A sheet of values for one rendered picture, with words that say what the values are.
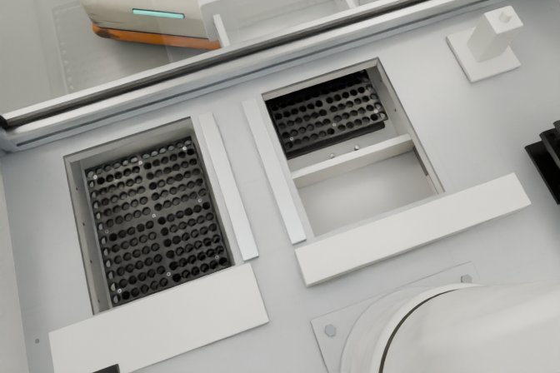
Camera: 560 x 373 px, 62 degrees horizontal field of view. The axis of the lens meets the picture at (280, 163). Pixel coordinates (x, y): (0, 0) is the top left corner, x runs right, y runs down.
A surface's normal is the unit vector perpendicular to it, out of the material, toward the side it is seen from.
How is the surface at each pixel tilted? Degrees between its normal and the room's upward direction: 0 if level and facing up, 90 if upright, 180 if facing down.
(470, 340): 43
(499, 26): 0
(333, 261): 0
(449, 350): 60
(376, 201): 0
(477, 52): 90
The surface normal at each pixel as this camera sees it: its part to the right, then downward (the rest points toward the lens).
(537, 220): -0.03, -0.36
